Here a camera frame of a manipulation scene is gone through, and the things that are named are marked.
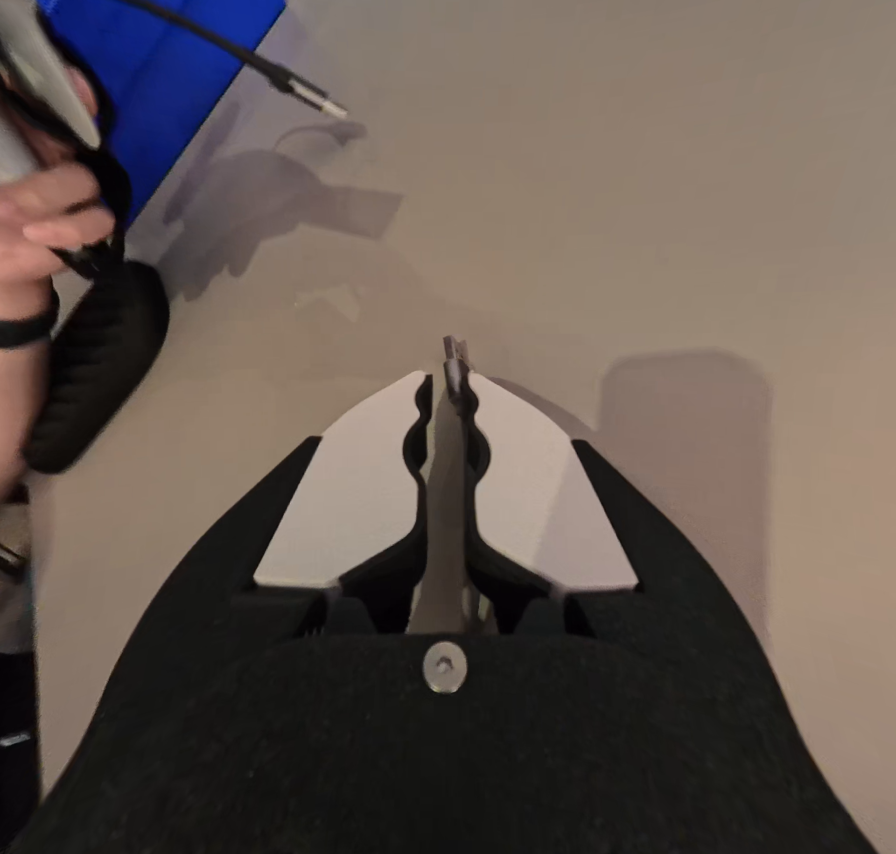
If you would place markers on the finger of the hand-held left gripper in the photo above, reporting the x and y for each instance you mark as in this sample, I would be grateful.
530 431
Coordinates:
49 76

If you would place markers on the blue plastic bin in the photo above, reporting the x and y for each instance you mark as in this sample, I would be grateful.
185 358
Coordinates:
175 48

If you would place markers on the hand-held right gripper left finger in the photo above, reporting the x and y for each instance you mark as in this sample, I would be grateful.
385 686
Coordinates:
343 504

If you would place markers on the person's left hand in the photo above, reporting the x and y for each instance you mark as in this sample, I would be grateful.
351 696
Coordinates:
49 209

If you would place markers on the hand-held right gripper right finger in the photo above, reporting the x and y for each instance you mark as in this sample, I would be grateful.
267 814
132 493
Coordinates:
553 511

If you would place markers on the black wrist rest pad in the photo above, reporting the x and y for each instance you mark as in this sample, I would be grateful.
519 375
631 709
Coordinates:
105 364

